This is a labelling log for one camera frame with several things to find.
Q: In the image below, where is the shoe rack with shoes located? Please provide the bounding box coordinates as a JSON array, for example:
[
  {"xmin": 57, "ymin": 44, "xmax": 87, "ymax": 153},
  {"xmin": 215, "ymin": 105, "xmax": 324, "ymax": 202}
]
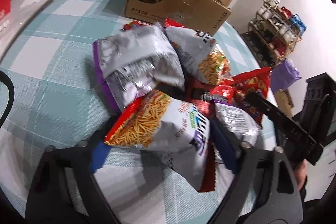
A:
[{"xmin": 241, "ymin": 0, "xmax": 306, "ymax": 67}]

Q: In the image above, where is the teal plaid tablecloth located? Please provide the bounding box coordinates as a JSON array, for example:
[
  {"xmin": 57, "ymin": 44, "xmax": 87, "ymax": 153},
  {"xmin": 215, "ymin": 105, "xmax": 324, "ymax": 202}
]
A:
[{"xmin": 0, "ymin": 0, "xmax": 279, "ymax": 224}]

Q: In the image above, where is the white noodle snack bag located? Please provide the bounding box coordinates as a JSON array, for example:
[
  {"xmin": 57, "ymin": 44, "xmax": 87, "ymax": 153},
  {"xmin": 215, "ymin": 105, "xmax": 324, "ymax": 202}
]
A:
[
  {"xmin": 165, "ymin": 26, "xmax": 231, "ymax": 86},
  {"xmin": 104, "ymin": 90, "xmax": 215, "ymax": 193}
]

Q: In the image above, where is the red gift bag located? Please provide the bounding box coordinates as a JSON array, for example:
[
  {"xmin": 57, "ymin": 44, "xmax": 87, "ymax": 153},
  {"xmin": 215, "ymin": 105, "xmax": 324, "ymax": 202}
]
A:
[{"xmin": 0, "ymin": 0, "xmax": 11, "ymax": 19}]

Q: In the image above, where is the black cable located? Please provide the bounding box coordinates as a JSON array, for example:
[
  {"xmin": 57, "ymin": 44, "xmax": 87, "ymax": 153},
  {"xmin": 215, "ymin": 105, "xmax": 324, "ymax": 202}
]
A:
[{"xmin": 0, "ymin": 70, "xmax": 16, "ymax": 128}]

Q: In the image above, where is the red chips snack bag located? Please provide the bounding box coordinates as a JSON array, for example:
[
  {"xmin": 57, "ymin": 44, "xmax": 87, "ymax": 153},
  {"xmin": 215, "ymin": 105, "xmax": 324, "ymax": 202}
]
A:
[{"xmin": 210, "ymin": 67, "xmax": 271, "ymax": 126}]

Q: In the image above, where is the person's right hand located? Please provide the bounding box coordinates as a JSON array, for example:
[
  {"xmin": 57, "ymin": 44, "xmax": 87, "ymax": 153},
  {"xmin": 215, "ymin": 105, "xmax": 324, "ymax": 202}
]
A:
[{"xmin": 293, "ymin": 159, "xmax": 307, "ymax": 190}]

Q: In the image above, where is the white noodle snack bag rear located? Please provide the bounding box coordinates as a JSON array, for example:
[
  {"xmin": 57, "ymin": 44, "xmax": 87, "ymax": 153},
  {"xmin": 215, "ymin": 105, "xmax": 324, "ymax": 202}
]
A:
[{"xmin": 165, "ymin": 26, "xmax": 231, "ymax": 86}]

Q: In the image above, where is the white marble side table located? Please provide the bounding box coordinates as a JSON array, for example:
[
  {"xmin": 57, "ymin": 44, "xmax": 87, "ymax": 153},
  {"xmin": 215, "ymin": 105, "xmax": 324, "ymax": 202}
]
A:
[{"xmin": 0, "ymin": 0, "xmax": 53, "ymax": 60}]

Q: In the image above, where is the small cardboard box on floor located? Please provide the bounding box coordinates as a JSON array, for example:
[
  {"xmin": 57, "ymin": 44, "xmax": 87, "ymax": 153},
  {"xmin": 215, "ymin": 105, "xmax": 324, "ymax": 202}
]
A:
[{"xmin": 274, "ymin": 89, "xmax": 293, "ymax": 118}]

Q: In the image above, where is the small silver purple snack bag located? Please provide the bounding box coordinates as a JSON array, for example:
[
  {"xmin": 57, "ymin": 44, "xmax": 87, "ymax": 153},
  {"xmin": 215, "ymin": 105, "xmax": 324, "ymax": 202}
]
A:
[{"xmin": 214, "ymin": 101, "xmax": 261, "ymax": 146}]

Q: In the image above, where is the SF cardboard box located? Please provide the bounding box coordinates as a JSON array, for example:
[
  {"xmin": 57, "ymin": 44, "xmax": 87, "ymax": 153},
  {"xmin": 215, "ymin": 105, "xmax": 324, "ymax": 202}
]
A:
[{"xmin": 124, "ymin": 0, "xmax": 231, "ymax": 35}]

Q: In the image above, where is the white noodle snack bag front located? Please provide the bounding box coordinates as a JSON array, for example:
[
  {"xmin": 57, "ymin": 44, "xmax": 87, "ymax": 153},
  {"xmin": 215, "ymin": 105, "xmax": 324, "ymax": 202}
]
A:
[{"xmin": 104, "ymin": 90, "xmax": 215, "ymax": 193}]

